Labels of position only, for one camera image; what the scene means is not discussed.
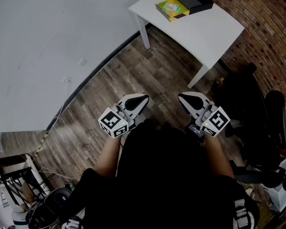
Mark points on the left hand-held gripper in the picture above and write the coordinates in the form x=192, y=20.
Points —
x=113, y=124

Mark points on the white wall socket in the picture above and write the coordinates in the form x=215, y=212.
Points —
x=82, y=61
x=66, y=79

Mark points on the green card packet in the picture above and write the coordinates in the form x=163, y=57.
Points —
x=170, y=7

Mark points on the person's sneaker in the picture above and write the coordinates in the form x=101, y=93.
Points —
x=243, y=215
x=72, y=224

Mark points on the yellow black striped strip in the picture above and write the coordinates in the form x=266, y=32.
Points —
x=41, y=144

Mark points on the person's right sneaker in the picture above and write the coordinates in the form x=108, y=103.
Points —
x=243, y=215

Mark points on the person's left forearm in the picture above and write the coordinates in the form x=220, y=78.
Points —
x=107, y=156

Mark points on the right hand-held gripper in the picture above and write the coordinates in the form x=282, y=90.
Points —
x=214, y=121

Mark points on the person's left sneaker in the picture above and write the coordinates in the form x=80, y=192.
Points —
x=72, y=224

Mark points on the black round padded item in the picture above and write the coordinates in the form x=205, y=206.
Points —
x=58, y=197

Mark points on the black office chair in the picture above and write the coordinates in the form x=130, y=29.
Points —
x=274, y=118

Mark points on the black metal frame rack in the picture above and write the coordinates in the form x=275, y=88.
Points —
x=8, y=160

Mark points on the small black display unit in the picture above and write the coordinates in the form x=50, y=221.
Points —
x=193, y=129

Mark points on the large black bag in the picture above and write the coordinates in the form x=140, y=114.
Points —
x=240, y=99

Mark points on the white cylindrical container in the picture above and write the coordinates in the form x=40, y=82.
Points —
x=19, y=219

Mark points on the person's right forearm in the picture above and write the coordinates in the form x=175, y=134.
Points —
x=218, y=156

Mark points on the person's black clothed body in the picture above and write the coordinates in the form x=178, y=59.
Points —
x=162, y=175

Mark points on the red item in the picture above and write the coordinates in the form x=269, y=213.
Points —
x=282, y=149

